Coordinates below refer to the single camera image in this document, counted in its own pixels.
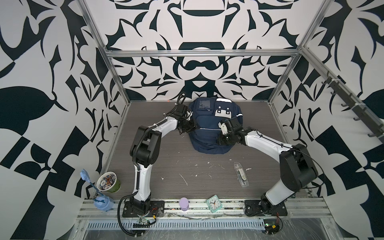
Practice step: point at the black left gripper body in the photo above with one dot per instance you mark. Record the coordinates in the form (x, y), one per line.
(187, 126)

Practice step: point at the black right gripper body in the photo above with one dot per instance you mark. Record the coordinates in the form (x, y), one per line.
(226, 138)

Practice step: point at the navy blue school backpack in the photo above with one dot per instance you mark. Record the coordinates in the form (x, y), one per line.
(207, 114)

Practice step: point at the clear plastic bag with eraser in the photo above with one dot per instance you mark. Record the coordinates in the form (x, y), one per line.
(241, 174)

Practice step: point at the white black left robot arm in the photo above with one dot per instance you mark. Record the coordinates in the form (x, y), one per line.
(146, 147)

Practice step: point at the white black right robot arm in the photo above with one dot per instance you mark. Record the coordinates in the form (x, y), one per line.
(297, 167)

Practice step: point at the teal small alarm clock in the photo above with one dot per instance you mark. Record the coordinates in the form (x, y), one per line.
(214, 204)

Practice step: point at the purple small bottle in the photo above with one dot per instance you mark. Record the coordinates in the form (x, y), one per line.
(184, 204)

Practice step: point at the green paper cup with items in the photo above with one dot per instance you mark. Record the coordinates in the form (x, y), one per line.
(108, 182)

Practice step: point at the small circuit board right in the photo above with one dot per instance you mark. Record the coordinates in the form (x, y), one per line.
(272, 228)

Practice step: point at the small circuit board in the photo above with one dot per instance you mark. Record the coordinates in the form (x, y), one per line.
(144, 223)
(272, 228)

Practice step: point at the small circuit board left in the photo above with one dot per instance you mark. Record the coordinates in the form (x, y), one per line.
(144, 223)

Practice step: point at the light blue water bottle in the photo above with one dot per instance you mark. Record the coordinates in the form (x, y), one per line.
(101, 201)

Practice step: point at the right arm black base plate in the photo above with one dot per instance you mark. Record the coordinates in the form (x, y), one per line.
(258, 208)

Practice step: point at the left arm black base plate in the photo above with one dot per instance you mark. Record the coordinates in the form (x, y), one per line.
(134, 208)

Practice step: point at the white slotted cable duct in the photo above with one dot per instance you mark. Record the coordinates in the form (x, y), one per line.
(185, 224)

